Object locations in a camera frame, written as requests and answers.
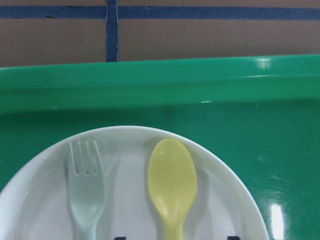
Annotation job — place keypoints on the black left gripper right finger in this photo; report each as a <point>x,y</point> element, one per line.
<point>233,238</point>

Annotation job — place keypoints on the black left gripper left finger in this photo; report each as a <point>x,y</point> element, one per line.
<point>120,238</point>

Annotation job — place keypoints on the yellow plastic spoon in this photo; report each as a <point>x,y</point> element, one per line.
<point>172,185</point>

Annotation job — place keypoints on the pale green plastic fork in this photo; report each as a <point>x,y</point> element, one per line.
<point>86,188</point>

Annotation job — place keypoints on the white round plate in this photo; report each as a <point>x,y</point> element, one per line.
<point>34,205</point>

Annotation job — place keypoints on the green plastic tray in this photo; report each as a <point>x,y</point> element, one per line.
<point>259,115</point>

